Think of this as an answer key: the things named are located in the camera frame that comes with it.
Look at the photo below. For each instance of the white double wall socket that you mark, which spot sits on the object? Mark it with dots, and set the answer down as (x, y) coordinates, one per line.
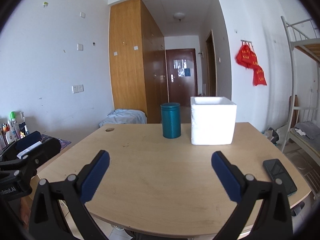
(77, 88)

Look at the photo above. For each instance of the round ceiling lamp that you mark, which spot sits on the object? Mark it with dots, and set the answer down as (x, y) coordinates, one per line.
(179, 16)

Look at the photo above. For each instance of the blue door notice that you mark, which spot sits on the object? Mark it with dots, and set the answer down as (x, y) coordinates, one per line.
(188, 72)

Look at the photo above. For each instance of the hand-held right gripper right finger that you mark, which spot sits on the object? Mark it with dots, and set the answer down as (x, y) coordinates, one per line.
(225, 175)

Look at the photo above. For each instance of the wooden wardrobe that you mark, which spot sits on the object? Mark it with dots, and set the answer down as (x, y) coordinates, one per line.
(130, 67)

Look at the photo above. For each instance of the metal coat hook rack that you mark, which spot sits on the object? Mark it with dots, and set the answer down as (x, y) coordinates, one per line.
(246, 41)

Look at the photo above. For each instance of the brown side door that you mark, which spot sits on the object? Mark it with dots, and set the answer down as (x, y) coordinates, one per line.
(211, 67)

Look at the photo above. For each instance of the patterned purple cloth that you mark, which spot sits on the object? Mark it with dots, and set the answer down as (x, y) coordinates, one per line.
(63, 143)

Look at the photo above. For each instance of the brown entry door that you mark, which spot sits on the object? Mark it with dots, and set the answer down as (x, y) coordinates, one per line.
(181, 90)

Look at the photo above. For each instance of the black smartphone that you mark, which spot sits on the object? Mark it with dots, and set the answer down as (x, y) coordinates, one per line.
(280, 176)

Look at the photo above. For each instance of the group of toiletry bottles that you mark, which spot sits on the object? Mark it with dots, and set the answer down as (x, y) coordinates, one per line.
(11, 135)

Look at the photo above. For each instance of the red cloth bag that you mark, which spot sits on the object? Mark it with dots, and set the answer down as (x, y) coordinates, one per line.
(253, 60)
(259, 76)
(243, 56)

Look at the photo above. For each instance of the brown wooden board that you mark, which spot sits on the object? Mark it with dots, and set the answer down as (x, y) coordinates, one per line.
(293, 110)

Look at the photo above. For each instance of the grey folded cloth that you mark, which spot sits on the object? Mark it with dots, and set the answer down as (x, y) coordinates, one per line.
(311, 130)

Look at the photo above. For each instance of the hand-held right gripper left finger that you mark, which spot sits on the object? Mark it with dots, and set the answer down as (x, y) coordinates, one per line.
(96, 175)

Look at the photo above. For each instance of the dark plastic bag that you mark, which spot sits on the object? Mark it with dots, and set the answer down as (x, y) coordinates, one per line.
(272, 136)

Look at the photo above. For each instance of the teal metal canister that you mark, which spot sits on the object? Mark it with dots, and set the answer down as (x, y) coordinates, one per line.
(170, 121)

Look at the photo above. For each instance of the light blue cloth bundle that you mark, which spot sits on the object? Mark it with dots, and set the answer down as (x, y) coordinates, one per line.
(125, 117)

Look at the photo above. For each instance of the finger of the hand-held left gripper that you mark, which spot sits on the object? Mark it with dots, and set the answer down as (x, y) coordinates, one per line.
(30, 138)
(47, 148)

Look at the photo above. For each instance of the grey metal bunk bed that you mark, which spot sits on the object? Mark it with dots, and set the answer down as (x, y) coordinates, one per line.
(313, 51)

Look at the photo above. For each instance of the white foam box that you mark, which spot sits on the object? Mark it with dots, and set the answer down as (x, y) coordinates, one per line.
(212, 125)

